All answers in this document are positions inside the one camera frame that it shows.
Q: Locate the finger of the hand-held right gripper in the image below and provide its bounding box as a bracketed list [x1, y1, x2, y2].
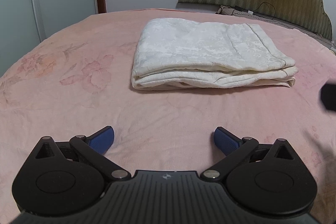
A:
[320, 82, 336, 116]

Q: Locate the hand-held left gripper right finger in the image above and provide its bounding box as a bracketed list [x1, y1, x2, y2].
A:
[201, 127, 299, 183]

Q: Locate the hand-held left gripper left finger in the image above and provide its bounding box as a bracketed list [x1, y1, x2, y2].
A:
[33, 125, 132, 183]

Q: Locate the white quilt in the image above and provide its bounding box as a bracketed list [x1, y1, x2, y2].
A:
[131, 18, 299, 91]

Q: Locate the pink floral blanket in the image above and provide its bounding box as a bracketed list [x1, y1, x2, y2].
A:
[0, 8, 336, 224]

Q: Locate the black cable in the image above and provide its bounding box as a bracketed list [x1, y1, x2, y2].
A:
[252, 2, 277, 21]

